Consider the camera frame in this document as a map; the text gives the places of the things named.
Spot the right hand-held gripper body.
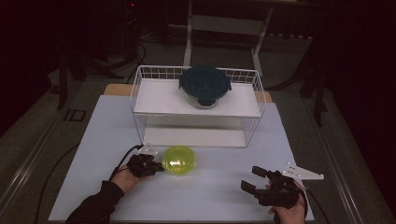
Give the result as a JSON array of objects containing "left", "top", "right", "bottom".
[{"left": 255, "top": 161, "right": 325, "bottom": 209}]

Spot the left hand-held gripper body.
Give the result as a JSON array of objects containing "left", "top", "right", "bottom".
[{"left": 126, "top": 142, "right": 165, "bottom": 179}]

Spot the white wire shelf rack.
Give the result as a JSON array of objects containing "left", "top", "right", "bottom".
[{"left": 130, "top": 64, "right": 267, "bottom": 149}]

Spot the dark blue lidded container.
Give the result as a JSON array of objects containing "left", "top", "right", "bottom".
[{"left": 178, "top": 64, "right": 233, "bottom": 110}]

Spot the person's left hand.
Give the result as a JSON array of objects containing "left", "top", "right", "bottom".
[{"left": 110, "top": 164, "right": 141, "bottom": 195}]

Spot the person's right hand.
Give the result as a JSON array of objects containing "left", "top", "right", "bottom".
[{"left": 266, "top": 180, "right": 307, "bottom": 224}]

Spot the black floor socket box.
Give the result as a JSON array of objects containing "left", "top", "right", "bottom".
[{"left": 64, "top": 108, "right": 87, "bottom": 123}]

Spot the black stand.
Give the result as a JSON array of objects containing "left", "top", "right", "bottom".
[
  {"left": 55, "top": 46, "right": 82, "bottom": 110},
  {"left": 298, "top": 62, "right": 330, "bottom": 127}
]

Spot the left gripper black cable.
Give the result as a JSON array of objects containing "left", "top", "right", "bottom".
[{"left": 107, "top": 144, "right": 144, "bottom": 182}]

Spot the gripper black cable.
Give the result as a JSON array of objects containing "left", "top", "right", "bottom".
[
  {"left": 107, "top": 144, "right": 144, "bottom": 182},
  {"left": 303, "top": 183, "right": 331, "bottom": 224}
]

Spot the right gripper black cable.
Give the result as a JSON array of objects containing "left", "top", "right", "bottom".
[{"left": 303, "top": 183, "right": 331, "bottom": 224}]

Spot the metal floor rail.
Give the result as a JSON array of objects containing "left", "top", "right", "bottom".
[
  {"left": 306, "top": 101, "right": 363, "bottom": 224},
  {"left": 0, "top": 118, "right": 64, "bottom": 216}
]

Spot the black floor cable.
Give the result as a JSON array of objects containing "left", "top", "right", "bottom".
[{"left": 33, "top": 142, "right": 80, "bottom": 224}]

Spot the bundle of black cables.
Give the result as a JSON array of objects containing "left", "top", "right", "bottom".
[{"left": 124, "top": 40, "right": 148, "bottom": 85}]

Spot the white metal frame stand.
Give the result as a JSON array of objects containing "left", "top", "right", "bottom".
[{"left": 182, "top": 0, "right": 275, "bottom": 77}]

